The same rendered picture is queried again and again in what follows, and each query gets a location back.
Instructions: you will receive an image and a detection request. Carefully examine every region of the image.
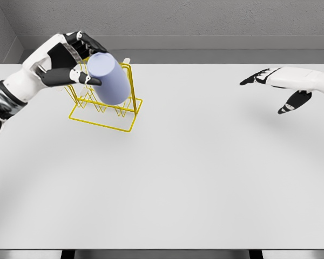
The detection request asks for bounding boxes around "lavender blue cup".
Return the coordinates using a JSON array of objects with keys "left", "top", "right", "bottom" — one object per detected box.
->
[{"left": 86, "top": 52, "right": 130, "bottom": 105}]

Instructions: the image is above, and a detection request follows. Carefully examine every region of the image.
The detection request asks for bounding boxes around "yellow wire cup holder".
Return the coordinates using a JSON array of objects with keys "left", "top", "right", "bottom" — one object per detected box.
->
[{"left": 63, "top": 57, "right": 144, "bottom": 133}]

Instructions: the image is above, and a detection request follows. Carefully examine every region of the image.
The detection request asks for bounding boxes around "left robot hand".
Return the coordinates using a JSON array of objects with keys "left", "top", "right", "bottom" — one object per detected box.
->
[{"left": 21, "top": 31, "right": 109, "bottom": 87}]

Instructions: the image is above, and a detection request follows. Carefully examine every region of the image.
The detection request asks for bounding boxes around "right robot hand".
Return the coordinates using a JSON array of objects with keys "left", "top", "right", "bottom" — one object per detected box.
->
[{"left": 239, "top": 66, "right": 320, "bottom": 115}]

